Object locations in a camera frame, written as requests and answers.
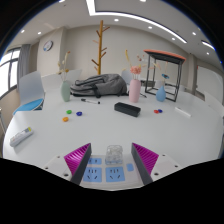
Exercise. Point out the ceiling spotlights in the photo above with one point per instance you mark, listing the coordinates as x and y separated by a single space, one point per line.
116 20

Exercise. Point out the grey backpack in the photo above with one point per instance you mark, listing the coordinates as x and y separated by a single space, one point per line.
100 85

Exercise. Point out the black rectangular box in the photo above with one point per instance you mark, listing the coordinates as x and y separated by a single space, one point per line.
127 109

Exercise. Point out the ceiling light strip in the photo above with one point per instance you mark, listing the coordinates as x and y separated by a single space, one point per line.
133 16

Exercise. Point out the pink vase with dried flowers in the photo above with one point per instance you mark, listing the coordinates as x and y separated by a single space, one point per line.
134 91

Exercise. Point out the blue vase with dried flowers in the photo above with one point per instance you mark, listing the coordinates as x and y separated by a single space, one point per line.
161 94

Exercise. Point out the wooden coat rack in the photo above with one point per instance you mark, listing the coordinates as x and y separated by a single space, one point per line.
100 50

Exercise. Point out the grey curtain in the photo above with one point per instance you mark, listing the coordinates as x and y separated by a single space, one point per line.
24 61

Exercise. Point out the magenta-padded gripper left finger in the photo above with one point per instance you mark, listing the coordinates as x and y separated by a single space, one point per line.
77 156

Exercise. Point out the green vase with dried flowers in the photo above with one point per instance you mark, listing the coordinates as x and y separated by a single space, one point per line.
65 92

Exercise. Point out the blue round magnet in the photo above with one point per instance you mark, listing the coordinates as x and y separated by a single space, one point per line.
79 113
160 110

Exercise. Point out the window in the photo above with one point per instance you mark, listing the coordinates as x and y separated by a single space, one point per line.
8 71

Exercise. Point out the white remote control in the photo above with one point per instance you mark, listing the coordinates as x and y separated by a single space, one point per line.
20 136

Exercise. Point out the green round magnet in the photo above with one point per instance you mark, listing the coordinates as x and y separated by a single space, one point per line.
69 112

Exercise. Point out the white chair with blue cushion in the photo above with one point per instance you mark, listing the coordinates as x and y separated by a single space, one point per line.
30 88

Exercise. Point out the orange round magnet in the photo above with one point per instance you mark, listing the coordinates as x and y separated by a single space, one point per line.
65 119

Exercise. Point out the white whiteboard eraser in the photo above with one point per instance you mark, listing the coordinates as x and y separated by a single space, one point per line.
182 112

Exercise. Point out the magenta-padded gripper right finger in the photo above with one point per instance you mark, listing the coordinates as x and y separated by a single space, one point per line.
146 157

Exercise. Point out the wall whiteboard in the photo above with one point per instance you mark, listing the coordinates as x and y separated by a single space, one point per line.
210 81

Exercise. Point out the black-framed orange-topped side table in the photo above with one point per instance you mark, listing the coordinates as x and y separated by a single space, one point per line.
165 54

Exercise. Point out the round wall clock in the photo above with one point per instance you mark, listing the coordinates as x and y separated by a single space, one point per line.
48 46

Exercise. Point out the black marker pen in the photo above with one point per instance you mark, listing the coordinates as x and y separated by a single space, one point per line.
90 101

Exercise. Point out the red round magnet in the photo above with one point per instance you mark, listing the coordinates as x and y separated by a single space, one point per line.
155 111

